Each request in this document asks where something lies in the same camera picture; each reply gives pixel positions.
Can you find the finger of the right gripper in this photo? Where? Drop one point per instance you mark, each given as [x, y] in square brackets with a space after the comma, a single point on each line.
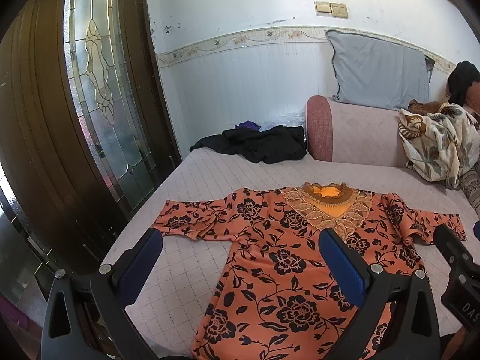
[457, 256]

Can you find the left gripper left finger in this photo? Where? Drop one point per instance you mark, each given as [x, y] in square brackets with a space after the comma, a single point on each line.
[114, 287]

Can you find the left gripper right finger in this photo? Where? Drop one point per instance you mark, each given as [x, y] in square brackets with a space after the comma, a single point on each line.
[367, 287]

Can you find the orange black floral blouse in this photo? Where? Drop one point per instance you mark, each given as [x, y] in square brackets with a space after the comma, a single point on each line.
[276, 298]

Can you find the black clothes pile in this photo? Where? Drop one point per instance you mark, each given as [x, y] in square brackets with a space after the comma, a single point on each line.
[277, 144]

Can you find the pink quilted mattress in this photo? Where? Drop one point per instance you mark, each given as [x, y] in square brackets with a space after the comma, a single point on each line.
[177, 293]

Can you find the striped sofa cushion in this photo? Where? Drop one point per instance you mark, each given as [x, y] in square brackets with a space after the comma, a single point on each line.
[470, 185]

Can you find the floral cream blanket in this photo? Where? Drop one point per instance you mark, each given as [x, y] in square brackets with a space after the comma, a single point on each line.
[440, 146]

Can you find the brown door with stained glass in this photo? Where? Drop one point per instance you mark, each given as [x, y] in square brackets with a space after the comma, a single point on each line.
[85, 136]

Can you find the pink quilted sofa armrest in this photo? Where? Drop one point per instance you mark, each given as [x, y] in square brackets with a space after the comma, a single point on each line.
[344, 133]

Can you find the black garment on sofa back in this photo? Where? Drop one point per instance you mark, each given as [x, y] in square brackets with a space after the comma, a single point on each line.
[459, 81]

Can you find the purple cloth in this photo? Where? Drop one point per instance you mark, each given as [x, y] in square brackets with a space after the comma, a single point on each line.
[248, 125]

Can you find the grey pillow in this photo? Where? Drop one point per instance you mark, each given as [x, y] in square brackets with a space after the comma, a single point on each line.
[371, 72]

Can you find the beige wall switch panel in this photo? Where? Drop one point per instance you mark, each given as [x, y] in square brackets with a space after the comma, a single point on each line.
[338, 10]

